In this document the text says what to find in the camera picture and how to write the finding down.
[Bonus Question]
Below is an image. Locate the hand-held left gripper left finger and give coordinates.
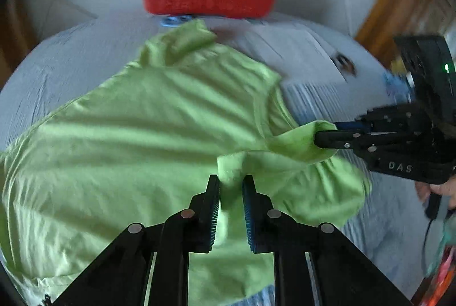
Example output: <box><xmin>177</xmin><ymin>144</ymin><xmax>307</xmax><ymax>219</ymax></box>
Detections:
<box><xmin>53</xmin><ymin>174</ymin><xmax>221</xmax><ymax>306</ymax></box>

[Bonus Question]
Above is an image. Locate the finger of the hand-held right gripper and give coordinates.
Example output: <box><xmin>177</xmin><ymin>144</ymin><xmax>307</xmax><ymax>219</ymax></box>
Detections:
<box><xmin>333</xmin><ymin>102</ymin><xmax>428</xmax><ymax>136</ymax></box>
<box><xmin>314</xmin><ymin>129</ymin><xmax>392</xmax><ymax>164</ymax></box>

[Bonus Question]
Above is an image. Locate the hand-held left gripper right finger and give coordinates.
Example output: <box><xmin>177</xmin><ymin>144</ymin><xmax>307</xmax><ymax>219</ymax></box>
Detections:
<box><xmin>242</xmin><ymin>174</ymin><xmax>411</xmax><ymax>306</ymax></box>

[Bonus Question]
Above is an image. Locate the light green shirt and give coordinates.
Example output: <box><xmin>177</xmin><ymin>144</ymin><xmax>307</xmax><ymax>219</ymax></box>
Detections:
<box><xmin>0</xmin><ymin>19</ymin><xmax>373</xmax><ymax>306</ymax></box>

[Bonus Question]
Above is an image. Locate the person's right hand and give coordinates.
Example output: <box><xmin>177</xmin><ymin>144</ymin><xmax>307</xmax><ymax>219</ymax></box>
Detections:
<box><xmin>415</xmin><ymin>173</ymin><xmax>456</xmax><ymax>211</ymax></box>

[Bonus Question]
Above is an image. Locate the blue crumpled cloth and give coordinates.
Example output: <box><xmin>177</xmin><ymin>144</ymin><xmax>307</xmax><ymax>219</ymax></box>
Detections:
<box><xmin>383</xmin><ymin>71</ymin><xmax>416</xmax><ymax>102</ymax></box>

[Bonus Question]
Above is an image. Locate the small dark object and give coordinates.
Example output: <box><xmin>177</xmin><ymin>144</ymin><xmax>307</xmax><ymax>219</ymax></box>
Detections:
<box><xmin>333</xmin><ymin>53</ymin><xmax>357</xmax><ymax>76</ymax></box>

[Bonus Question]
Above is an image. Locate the white folded cloth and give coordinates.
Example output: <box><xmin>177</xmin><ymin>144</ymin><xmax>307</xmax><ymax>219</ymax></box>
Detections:
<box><xmin>210</xmin><ymin>18</ymin><xmax>350</xmax><ymax>86</ymax></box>

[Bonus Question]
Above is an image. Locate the wooden door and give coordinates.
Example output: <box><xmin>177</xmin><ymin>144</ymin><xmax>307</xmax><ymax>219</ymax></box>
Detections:
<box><xmin>354</xmin><ymin>0</ymin><xmax>456</xmax><ymax>73</ymax></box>

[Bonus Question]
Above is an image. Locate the colourful patterned cloth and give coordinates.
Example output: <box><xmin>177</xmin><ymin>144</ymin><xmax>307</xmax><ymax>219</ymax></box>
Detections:
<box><xmin>411</xmin><ymin>220</ymin><xmax>456</xmax><ymax>306</ymax></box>

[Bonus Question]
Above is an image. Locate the small blue object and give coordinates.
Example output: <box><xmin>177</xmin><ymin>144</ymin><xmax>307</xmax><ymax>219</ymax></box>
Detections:
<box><xmin>159</xmin><ymin>15</ymin><xmax>195</xmax><ymax>28</ymax></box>

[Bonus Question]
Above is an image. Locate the bed with pale blue sheet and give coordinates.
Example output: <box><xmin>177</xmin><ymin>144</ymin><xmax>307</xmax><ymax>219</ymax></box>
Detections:
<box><xmin>0</xmin><ymin>12</ymin><xmax>456</xmax><ymax>306</ymax></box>

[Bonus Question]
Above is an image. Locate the black cable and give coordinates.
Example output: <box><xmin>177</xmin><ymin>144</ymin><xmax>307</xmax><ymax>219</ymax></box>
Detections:
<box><xmin>421</xmin><ymin>194</ymin><xmax>442</xmax><ymax>280</ymax></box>

